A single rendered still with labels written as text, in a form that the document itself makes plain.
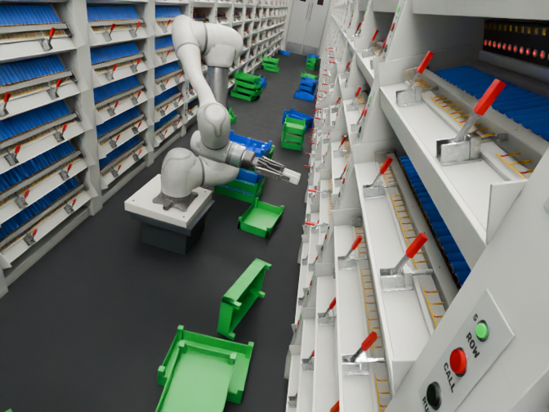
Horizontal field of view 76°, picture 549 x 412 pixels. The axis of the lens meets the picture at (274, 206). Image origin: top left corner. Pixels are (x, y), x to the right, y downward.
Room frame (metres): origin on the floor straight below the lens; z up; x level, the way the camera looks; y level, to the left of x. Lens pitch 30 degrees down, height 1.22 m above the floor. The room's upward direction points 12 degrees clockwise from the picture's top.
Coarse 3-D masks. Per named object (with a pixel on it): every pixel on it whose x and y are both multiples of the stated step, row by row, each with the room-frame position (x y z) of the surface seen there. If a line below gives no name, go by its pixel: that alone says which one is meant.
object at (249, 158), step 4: (248, 152) 1.26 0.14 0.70; (252, 152) 1.27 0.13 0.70; (244, 156) 1.24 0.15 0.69; (248, 156) 1.24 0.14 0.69; (252, 156) 1.25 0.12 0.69; (244, 160) 1.23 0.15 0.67; (248, 160) 1.23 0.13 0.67; (252, 160) 1.25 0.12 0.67; (256, 160) 1.26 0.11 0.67; (244, 164) 1.23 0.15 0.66; (248, 164) 1.23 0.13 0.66; (252, 164) 1.23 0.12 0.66; (256, 164) 1.23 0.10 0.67; (260, 164) 1.24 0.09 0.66; (244, 168) 1.25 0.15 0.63; (248, 168) 1.24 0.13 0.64; (252, 168) 1.23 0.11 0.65
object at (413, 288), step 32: (384, 160) 0.81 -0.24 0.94; (384, 192) 0.66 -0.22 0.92; (416, 192) 0.61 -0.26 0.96; (384, 224) 0.54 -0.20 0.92; (416, 224) 0.49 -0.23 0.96; (384, 256) 0.45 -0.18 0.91; (416, 256) 0.44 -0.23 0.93; (448, 256) 0.41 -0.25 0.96; (384, 288) 0.37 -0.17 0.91; (416, 288) 0.36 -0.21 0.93; (448, 288) 0.34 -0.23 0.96; (384, 320) 0.32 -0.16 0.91; (416, 320) 0.32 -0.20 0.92; (416, 352) 0.27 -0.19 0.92
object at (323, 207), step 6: (330, 168) 1.53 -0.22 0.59; (324, 174) 1.53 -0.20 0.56; (330, 174) 1.51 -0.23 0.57; (324, 180) 1.52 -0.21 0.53; (324, 186) 1.45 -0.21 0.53; (330, 186) 1.44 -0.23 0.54; (324, 198) 1.33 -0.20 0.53; (330, 198) 1.33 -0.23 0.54; (324, 204) 1.28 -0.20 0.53; (330, 204) 1.27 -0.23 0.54; (324, 210) 1.23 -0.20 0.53; (330, 210) 1.22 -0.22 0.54; (324, 216) 1.18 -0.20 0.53; (330, 216) 1.18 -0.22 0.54; (324, 234) 1.06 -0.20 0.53; (318, 246) 0.92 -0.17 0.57; (318, 252) 0.92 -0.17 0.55
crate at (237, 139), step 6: (234, 138) 2.29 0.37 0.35; (240, 138) 2.28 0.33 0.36; (246, 138) 2.28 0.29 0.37; (240, 144) 2.26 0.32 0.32; (246, 144) 2.28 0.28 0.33; (252, 144) 2.27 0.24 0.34; (258, 144) 2.26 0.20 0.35; (264, 144) 2.26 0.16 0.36; (270, 144) 2.23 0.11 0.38; (258, 150) 2.22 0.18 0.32; (264, 150) 2.07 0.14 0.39; (258, 156) 2.06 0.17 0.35
